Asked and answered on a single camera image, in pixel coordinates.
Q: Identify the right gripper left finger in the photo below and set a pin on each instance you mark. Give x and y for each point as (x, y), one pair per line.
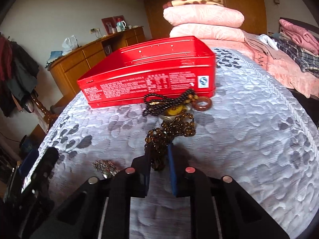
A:
(131, 182)

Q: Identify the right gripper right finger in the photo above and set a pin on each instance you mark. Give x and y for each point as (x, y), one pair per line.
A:
(188, 181)

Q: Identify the silver metal watch band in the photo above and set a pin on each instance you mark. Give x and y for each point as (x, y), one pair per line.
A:
(106, 167)

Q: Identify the wooden coat stand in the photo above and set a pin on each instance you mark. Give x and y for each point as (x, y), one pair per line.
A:
(48, 118)

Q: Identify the red tin box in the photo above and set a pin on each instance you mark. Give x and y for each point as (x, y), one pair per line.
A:
(166, 67)

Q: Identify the hanging dark coats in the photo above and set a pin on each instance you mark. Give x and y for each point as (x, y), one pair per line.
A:
(18, 77)

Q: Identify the wooden sideboard cabinet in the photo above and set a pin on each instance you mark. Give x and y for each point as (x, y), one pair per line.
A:
(68, 69)

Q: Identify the blue folded cloth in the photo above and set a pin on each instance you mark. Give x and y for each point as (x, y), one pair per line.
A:
(54, 55)

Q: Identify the lower pink folded quilt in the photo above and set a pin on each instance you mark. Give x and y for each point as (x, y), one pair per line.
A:
(204, 31)

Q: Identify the pink folded quilt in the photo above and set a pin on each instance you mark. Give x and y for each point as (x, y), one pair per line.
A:
(203, 14)
(204, 31)

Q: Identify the white plastic bag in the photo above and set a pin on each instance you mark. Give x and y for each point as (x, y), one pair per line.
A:
(70, 44)

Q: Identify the pink bedspread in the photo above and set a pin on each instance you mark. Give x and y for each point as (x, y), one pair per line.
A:
(284, 70)

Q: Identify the beige folded garment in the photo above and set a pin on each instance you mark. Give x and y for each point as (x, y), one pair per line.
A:
(264, 53)

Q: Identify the white thermos kettle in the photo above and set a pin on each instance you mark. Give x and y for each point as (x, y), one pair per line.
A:
(120, 25)

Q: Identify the red photo frames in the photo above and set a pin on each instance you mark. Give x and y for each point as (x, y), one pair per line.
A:
(110, 24)

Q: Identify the white cloth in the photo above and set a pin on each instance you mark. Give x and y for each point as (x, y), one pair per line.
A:
(268, 41)

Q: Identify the upper pink folded quilt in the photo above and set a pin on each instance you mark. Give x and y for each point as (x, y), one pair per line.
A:
(203, 14)

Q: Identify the plaid folded clothes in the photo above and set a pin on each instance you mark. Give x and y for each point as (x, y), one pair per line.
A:
(306, 62)

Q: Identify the pink folded jacket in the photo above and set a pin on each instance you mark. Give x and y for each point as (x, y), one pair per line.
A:
(300, 36)

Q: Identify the dark wooden headboard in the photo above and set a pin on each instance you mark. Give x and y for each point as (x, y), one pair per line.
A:
(307, 26)

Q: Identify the wall power socket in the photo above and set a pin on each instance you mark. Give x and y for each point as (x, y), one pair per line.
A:
(93, 30)

